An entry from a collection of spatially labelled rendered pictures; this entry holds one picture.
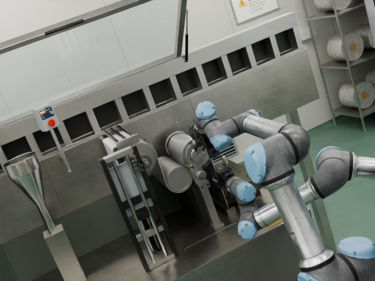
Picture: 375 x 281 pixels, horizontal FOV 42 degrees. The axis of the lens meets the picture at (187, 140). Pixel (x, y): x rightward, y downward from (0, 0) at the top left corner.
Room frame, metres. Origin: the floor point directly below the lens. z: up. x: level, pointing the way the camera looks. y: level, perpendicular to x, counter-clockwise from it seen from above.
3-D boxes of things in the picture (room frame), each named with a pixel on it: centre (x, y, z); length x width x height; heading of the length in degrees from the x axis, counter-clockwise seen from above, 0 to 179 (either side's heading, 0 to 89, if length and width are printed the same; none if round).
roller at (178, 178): (2.22, 0.13, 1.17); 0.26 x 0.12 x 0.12; 15
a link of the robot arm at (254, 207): (1.87, -0.14, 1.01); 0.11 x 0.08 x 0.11; 163
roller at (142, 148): (2.19, 0.26, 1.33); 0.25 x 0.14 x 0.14; 15
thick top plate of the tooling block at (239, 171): (2.33, -0.15, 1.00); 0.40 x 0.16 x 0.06; 15
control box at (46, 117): (2.01, 0.52, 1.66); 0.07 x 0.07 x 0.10; 33
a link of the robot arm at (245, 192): (1.89, -0.15, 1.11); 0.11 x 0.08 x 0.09; 15
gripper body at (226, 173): (2.04, -0.11, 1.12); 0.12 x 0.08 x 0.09; 15
